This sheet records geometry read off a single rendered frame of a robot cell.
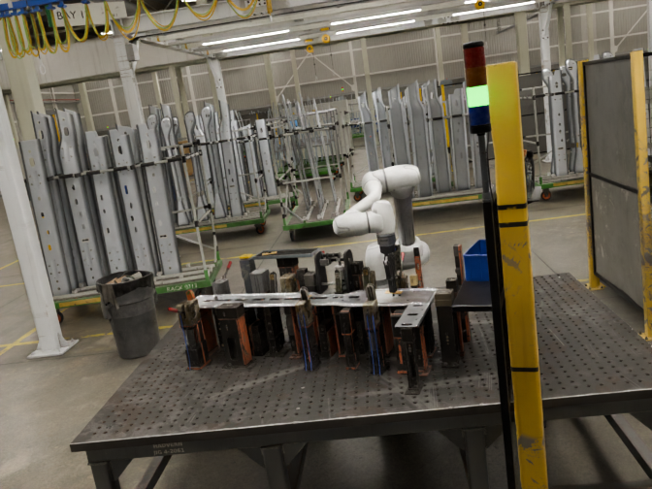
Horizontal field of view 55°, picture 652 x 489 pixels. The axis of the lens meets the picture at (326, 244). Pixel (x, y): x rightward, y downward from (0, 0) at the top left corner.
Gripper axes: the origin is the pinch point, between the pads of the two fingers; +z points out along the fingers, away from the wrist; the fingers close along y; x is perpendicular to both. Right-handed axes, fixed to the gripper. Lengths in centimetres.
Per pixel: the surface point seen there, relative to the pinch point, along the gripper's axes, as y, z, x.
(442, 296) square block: 16.7, 1.2, 27.4
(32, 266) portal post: -152, 14, -390
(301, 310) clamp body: 21.9, 4.5, -40.1
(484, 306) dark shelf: 25, 3, 46
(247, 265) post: -30, -6, -94
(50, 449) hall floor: 2, 104, -246
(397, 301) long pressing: 8.1, 5.7, 3.8
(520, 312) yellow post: 53, -3, 63
